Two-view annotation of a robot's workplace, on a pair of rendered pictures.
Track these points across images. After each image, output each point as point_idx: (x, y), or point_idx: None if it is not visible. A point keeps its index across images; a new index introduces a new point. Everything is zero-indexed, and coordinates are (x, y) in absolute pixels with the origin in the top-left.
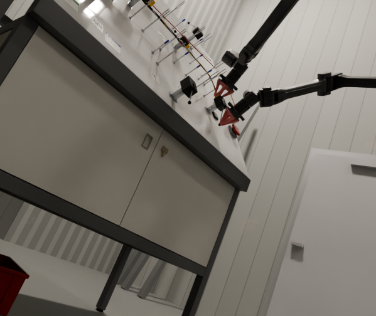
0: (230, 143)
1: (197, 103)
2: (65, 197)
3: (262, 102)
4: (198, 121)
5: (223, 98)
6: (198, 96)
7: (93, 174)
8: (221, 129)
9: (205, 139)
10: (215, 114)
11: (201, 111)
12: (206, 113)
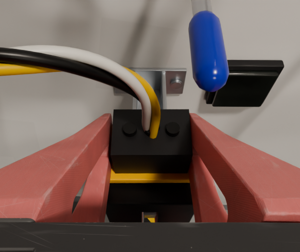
0: (293, 161)
1: None
2: None
3: None
4: None
5: (153, 211)
6: (22, 11)
7: None
8: (247, 134)
9: None
10: (234, 92)
11: (28, 126)
12: (92, 114)
